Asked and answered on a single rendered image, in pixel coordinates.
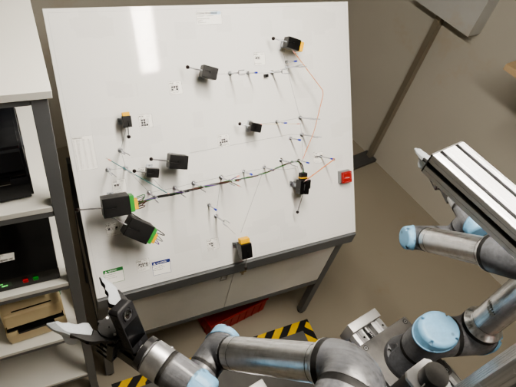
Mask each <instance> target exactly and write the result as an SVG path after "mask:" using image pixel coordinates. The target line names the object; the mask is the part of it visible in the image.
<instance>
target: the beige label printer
mask: <svg viewBox="0 0 516 387"><path fill-rule="evenodd" d="M0 316H1V319H2V322H3V325H4V327H5V333H6V336H7V338H8V341H9V342H11V343H12V344H13V343H16V342H20V341H22V340H26V339H30V338H32V337H35V336H39V335H41V334H44V333H47V332H50V331H52V330H50V329H49V328H48V327H47V326H46V324H47V323H49V322H53V321H56V320H57V321H59V322H61V323H67V322H68V321H67V318H66V315H65V310H64V307H63V303H62V300H61V292H60V291H57V292H54V293H49V294H45V295H42V296H36V297H33V298H30V299H23V300H20V301H17V302H13V303H8V304H5V305H1V306H0Z"/></svg>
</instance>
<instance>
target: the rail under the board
mask: <svg viewBox="0 0 516 387"><path fill-rule="evenodd" d="M355 235H356V233H355V232H353V233H347V234H344V235H341V236H336V237H333V238H329V239H326V240H321V241H318V242H315V243H309V244H306V245H303V246H298V247H294V248H291V249H288V250H283V251H279V252H276V253H271V254H268V255H265V256H259V257H256V258H252V259H250V260H247V262H246V261H245V260H244V261H241V262H238V263H233V264H230V265H226V266H221V267H217V268H214V269H211V270H206V271H203V272H199V273H195V274H191V275H188V276H182V277H179V278H176V279H171V280H168V281H164V282H161V283H156V284H153V285H149V286H144V287H141V288H138V289H133V290H129V291H126V292H123V294H124V295H125V296H126V297H127V299H128V300H130V301H134V300H136V299H142V298H145V297H148V296H153V295H156V294H159V293H164V292H167V291H171V290H174V289H179V288H182V287H185V286H190V285H193V284H196V283H202V282H204V281H208V280H212V279H216V278H219V277H222V276H227V275H230V274H233V273H238V272H242V271H244V270H245V269H244V267H245V265H246V267H247V270H250V269H252V268H256V267H259V266H264V265H267V264H271V263H275V262H279V261H281V260H287V259H290V258H293V257H296V256H301V255H304V254H307V253H312V252H316V251H319V250H324V249H327V248H330V247H333V246H338V245H341V244H344V243H349V242H352V240H353V238H354V237H355ZM96 301H97V305H98V309H105V308H108V307H109V306H108V297H107V296H106V297H103V298H100V299H97V298H96Z"/></svg>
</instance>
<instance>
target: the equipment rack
mask: <svg viewBox="0 0 516 387"><path fill-rule="evenodd" d="M48 98H53V97H52V92H51V85H50V82H49V79H48V73H47V69H46V66H45V60H44V56H43V53H42V49H41V43H40V40H39V37H38V31H37V27H36V24H35V18H34V14H33V11H32V7H31V2H30V0H0V108H15V110H16V113H17V116H18V122H19V125H20V129H21V135H22V139H23V142H24V146H25V153H26V157H27V162H28V168H29V172H30V175H31V182H32V186H33V190H34V194H32V195H31V197H23V198H19V199H14V200H7V201H2V202H0V226H5V225H9V224H14V223H21V222H26V221H30V220H38V219H42V218H46V217H49V221H50V225H51V233H52V237H53V242H54V246H55V254H56V258H57V263H58V268H59V272H60V276H61V278H57V279H52V280H49V281H44V282H41V283H36V284H31V285H28V286H23V287H19V288H15V289H10V290H6V291H2V292H0V306H1V305H5V304H8V303H13V302H17V301H20V300H23V299H30V298H33V297H36V296H42V295H45V294H49V293H54V292H57V291H60V292H61V300H62V303H63V307H64V311H65V315H66V318H67V321H68V323H72V324H80V323H87V319H86V315H85V310H84V302H83V297H82V292H81V284H80V280H79V275H78V267H77V262H76V258H75V253H74V245H73V240H72V235H71V228H70V223H69V219H68V210H67V206H66V201H65V192H64V188H63V183H62V179H61V171H60V166H59V162H58V153H57V149H56V144H55V136H54V131H53V127H52V122H51V114H50V110H49V105H48ZM85 363H86V364H85ZM86 367H87V368H86ZM87 376H88V378H89V382H90V387H99V386H98V381H97V376H96V371H95V367H94V358H93V354H92V349H91V345H88V344H85V343H83V342H81V341H80V340H79V341H78V342H77V343H76V344H74V345H68V344H67V343H65V341H64V340H63V338H62V336H61V335H59V334H57V333H56V332H53V331H50V332H47V333H44V334H41V335H39V336H35V337H32V338H30V339H26V340H22V341H20V342H16V343H13V344H12V343H11V342H9V341H8V338H7V336H6V333H5V327H4V325H3V322H2V319H1V316H0V387H56V386H59V385H63V384H65V383H68V382H73V381H75V380H78V379H82V378H84V377H87Z"/></svg>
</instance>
